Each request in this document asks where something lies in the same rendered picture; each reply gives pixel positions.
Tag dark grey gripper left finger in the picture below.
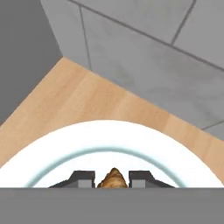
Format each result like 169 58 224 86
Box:
48 170 96 189

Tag white plate with blue ring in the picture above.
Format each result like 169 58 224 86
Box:
0 119 224 189

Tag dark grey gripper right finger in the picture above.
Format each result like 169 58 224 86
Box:
128 170 177 189

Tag golden brown croissant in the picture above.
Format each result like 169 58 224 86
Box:
96 167 129 189

